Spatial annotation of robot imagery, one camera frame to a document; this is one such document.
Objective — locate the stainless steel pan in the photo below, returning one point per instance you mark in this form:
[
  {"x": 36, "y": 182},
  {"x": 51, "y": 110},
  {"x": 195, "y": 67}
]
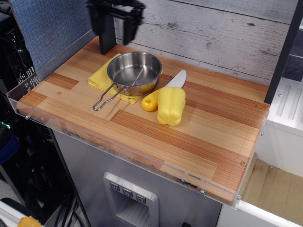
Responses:
[{"x": 132, "y": 74}]

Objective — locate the yellow object bottom left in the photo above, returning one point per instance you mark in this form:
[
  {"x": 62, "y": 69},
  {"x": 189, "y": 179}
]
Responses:
[{"x": 29, "y": 222}]

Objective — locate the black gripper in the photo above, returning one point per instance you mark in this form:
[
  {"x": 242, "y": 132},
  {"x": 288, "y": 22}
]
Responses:
[{"x": 130, "y": 11}]

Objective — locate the blue fabric panel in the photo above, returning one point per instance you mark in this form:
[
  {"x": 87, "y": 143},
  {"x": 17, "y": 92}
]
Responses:
[{"x": 53, "y": 30}]

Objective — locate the white knife yellow handle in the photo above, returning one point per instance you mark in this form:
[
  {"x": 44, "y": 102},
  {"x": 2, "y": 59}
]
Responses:
[{"x": 150, "y": 102}]

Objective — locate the clear acrylic table guard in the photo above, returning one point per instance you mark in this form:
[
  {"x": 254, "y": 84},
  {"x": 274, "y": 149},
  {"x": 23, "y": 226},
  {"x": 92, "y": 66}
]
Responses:
[{"x": 208, "y": 151}]

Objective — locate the black right vertical post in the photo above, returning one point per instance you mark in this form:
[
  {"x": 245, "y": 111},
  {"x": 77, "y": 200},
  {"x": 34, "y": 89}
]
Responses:
[{"x": 281, "y": 63}]

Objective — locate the white toy sink unit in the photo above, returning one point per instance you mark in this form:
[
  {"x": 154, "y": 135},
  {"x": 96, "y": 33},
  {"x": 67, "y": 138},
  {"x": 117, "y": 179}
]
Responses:
[{"x": 273, "y": 188}]

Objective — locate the yellow plastic bell pepper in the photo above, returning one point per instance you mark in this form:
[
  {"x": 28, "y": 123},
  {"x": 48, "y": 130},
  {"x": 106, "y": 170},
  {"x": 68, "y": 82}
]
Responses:
[{"x": 170, "y": 107}]

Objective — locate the black vertical post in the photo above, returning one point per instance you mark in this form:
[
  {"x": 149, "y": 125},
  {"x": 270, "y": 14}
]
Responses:
[
  {"x": 281, "y": 63},
  {"x": 107, "y": 37}
]

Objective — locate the silver toy fridge dispenser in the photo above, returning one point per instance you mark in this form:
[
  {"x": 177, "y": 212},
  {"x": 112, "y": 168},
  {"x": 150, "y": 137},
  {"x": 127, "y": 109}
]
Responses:
[{"x": 131, "y": 205}]

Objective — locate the yellow folded cloth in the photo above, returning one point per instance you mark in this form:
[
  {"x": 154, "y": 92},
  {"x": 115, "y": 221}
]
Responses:
[{"x": 100, "y": 80}]

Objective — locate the black left vertical post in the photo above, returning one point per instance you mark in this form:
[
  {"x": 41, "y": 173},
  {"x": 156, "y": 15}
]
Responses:
[{"x": 107, "y": 37}]

